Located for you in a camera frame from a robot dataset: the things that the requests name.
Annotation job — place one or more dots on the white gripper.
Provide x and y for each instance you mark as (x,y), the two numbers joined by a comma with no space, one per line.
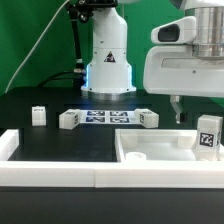
(172,70)

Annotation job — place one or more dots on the white square tabletop part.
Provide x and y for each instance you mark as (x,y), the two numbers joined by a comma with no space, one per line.
(141,146)

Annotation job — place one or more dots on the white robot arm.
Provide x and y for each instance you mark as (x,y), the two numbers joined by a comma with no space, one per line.
(109,75)

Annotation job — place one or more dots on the blue marker sheet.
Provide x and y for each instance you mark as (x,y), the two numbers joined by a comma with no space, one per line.
(108,117)

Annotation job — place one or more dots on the white U-shaped fence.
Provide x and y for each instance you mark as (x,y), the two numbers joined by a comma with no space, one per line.
(103,174)

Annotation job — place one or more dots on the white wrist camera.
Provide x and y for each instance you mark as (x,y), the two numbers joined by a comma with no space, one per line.
(179,32)

